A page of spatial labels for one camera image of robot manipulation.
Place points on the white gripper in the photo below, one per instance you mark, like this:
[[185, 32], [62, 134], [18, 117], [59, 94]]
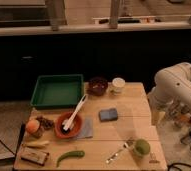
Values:
[[156, 107]]

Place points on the blue sponge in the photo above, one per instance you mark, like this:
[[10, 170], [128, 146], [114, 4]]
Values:
[[108, 115]]

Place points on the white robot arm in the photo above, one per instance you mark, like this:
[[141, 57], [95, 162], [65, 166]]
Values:
[[171, 84]]

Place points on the green cup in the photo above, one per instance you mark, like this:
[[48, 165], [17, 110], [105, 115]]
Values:
[[141, 148]]

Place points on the dark red bowl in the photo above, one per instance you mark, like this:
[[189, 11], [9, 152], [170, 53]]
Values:
[[97, 86]]

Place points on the grey cloth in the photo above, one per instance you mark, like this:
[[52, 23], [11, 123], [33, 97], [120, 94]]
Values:
[[87, 129]]

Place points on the white spatula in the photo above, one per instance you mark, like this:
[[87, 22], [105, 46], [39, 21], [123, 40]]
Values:
[[68, 122]]

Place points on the green plastic tray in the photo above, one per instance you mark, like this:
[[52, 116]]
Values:
[[57, 91]]

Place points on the green chili pepper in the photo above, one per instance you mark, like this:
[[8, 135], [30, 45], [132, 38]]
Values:
[[70, 154]]

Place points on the dark grape bunch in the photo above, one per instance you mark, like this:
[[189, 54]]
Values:
[[47, 124]]

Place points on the orange fruit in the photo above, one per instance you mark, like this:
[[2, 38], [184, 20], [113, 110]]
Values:
[[32, 126]]

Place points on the yellow banana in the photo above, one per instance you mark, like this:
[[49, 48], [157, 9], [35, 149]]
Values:
[[36, 144]]

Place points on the brown wooden block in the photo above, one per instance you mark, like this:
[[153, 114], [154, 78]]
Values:
[[34, 156]]

